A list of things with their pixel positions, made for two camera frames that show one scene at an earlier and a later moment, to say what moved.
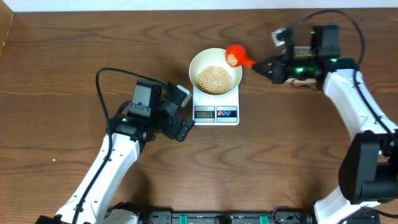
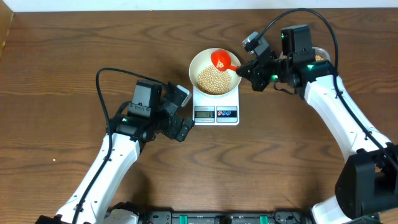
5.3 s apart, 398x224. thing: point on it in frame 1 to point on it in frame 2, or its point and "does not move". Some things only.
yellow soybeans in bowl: x=214 y=80 does not move
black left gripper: x=171 y=131 does not move
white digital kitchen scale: x=221 y=110 does not move
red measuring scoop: x=240 y=53 to x=224 y=57
